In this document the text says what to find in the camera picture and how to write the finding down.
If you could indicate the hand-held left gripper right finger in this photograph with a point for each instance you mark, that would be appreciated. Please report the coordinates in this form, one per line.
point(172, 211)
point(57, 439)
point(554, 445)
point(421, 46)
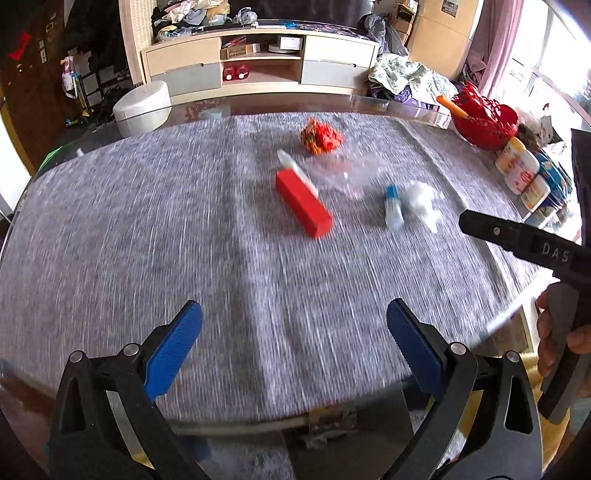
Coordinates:
point(413, 344)

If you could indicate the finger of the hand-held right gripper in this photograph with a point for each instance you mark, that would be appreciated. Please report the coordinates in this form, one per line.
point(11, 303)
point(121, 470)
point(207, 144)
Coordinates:
point(582, 184)
point(494, 228)

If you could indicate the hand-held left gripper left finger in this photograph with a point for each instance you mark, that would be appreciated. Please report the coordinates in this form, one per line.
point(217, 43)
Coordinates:
point(178, 341)

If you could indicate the white tissue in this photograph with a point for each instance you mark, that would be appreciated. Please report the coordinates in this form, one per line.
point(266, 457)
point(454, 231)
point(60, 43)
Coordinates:
point(421, 201)

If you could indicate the blue white small bottle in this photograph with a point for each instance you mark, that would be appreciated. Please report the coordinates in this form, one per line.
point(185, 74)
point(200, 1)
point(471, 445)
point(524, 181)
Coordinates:
point(394, 210)

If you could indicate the clear plastic bag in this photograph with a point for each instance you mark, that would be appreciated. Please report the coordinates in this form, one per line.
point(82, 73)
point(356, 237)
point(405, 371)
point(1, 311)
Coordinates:
point(344, 174)

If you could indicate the red box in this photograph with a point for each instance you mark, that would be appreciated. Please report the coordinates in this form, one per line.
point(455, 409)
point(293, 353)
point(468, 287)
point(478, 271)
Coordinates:
point(304, 204)

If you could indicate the orange wrapper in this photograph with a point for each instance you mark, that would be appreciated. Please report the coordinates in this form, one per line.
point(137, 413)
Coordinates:
point(322, 136)

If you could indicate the white tube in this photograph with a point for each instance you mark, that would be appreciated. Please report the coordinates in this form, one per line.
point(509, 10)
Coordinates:
point(288, 161)

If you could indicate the person's right hand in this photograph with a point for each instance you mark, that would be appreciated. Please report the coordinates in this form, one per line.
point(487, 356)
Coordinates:
point(545, 318)

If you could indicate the blue round tin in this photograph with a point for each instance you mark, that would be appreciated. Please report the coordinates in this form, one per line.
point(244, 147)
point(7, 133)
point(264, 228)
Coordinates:
point(557, 182)

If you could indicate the white bottle yellow label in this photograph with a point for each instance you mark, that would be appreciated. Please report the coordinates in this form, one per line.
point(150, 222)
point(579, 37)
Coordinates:
point(537, 193)

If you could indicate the white bottle red label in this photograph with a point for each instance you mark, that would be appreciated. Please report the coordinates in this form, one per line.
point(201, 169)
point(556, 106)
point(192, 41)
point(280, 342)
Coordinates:
point(524, 173)

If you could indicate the pile of plastic bags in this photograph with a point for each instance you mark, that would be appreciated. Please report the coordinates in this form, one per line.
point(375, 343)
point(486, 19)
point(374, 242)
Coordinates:
point(538, 124)

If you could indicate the white bottle yellow cap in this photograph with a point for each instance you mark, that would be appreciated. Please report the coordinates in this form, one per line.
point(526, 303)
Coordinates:
point(510, 154)

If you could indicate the grey woven table runner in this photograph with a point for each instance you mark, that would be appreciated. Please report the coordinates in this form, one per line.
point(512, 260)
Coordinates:
point(184, 240)

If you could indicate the red plastic basket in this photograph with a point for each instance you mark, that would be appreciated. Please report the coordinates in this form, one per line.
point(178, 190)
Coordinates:
point(485, 122)

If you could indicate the orange stick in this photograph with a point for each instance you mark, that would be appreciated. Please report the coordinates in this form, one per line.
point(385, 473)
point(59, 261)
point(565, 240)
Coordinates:
point(451, 105)

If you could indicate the pink curtain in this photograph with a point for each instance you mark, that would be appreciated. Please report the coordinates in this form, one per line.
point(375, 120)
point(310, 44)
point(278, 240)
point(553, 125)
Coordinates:
point(494, 41)

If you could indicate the floral clothes pile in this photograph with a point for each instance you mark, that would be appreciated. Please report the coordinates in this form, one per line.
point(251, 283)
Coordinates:
point(406, 76)

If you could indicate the green paper triangle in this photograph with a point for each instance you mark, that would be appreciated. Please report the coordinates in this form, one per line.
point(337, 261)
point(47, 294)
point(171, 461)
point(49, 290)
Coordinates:
point(53, 156)

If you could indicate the grey bag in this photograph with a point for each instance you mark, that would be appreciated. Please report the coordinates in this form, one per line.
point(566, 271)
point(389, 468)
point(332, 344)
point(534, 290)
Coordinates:
point(383, 30)

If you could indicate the stacked cardboard boxes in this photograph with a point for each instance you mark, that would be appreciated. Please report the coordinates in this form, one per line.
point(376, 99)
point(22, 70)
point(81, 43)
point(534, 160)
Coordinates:
point(406, 18)

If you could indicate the white round air purifier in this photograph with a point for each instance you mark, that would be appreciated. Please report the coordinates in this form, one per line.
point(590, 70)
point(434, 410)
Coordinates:
point(142, 106)

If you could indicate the black shoes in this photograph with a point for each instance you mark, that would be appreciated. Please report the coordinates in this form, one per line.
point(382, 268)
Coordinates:
point(111, 99)

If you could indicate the kids scooter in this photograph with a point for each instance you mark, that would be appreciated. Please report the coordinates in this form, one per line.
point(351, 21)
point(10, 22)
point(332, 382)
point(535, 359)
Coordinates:
point(76, 87)

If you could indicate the white router box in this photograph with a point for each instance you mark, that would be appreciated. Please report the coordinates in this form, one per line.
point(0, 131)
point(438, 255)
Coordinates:
point(291, 44)

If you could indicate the beige tv stand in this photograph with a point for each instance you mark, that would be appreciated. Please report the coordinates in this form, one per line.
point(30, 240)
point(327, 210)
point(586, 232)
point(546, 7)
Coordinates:
point(184, 55)

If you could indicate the brown door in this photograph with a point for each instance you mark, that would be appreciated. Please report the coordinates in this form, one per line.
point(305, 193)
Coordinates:
point(32, 83)

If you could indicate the cardboard box in shelf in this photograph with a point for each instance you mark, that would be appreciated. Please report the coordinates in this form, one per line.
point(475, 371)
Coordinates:
point(238, 49)

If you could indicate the beige folding screen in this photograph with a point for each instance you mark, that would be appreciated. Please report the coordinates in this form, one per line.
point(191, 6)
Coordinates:
point(136, 37)

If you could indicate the pile of clothes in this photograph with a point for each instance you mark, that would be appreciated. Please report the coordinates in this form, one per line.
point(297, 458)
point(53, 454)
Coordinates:
point(198, 14)

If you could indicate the black hanging coats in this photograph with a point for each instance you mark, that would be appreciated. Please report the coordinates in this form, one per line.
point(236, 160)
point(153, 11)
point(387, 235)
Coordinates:
point(92, 23)

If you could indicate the red diamond door paper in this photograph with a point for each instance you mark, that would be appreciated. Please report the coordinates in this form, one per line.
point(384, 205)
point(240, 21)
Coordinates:
point(18, 46)

